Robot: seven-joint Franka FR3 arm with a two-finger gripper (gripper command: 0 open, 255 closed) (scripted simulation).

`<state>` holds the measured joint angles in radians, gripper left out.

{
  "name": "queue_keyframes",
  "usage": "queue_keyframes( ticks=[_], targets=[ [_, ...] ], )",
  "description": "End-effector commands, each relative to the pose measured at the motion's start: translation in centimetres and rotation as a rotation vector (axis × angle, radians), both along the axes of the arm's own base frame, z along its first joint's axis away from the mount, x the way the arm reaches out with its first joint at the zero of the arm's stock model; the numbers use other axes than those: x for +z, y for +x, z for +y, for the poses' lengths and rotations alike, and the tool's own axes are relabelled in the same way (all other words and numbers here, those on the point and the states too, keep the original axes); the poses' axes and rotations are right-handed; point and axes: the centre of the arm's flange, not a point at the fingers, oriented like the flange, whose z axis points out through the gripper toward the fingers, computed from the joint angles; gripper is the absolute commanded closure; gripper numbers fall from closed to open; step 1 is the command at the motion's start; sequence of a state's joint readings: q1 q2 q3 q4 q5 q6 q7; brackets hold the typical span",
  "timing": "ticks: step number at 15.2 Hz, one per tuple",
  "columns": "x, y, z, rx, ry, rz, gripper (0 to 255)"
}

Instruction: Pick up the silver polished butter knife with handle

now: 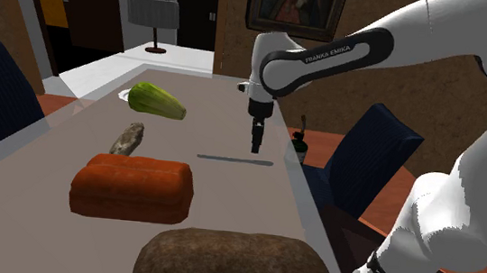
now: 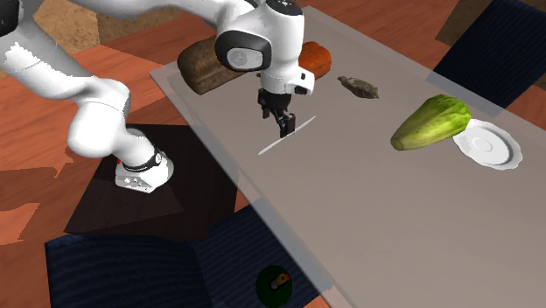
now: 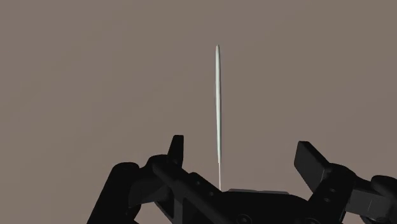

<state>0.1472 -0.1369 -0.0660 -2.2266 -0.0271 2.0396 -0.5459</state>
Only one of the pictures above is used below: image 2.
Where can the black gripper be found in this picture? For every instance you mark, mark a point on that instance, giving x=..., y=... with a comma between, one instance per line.
x=273, y=102

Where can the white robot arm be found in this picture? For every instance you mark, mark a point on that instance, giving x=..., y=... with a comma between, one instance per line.
x=106, y=128

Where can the thin silver knife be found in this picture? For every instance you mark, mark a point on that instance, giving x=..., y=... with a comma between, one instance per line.
x=268, y=147

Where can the orange-brown bread roll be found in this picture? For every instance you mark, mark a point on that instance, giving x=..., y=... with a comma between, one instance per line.
x=317, y=57

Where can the brown-grey lumpy object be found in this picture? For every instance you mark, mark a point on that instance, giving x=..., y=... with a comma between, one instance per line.
x=359, y=87

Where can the brown bread loaf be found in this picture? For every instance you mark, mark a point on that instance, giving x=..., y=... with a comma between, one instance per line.
x=204, y=68

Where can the dark robot stand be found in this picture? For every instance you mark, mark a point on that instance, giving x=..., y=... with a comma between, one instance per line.
x=179, y=204

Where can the green ridged vegetable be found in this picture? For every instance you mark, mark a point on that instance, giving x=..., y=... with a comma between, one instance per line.
x=428, y=123

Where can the dark green round object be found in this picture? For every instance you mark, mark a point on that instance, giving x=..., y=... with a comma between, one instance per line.
x=273, y=288

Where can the white scalloped plate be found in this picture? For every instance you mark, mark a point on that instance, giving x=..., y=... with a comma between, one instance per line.
x=490, y=147

